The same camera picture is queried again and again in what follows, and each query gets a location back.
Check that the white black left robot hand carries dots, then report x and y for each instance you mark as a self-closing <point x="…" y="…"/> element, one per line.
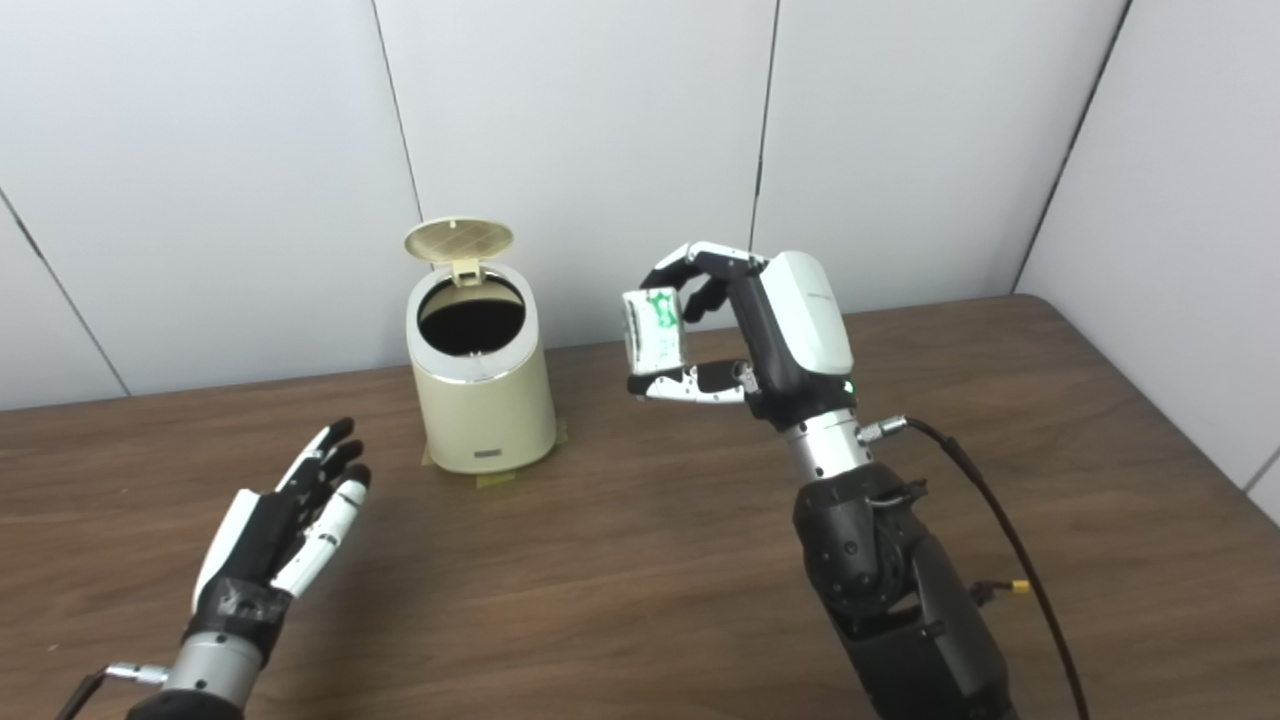
<point x="260" y="540"/>

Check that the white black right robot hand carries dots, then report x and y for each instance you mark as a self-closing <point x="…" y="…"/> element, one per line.
<point x="800" y="320"/>

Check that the white green milk carton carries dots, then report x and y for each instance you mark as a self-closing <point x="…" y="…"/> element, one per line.
<point x="655" y="335"/>

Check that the cream-colored bin body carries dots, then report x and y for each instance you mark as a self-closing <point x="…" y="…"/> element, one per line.
<point x="485" y="420"/>

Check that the cream round bin lid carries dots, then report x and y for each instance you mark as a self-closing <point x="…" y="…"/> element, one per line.
<point x="458" y="242"/>

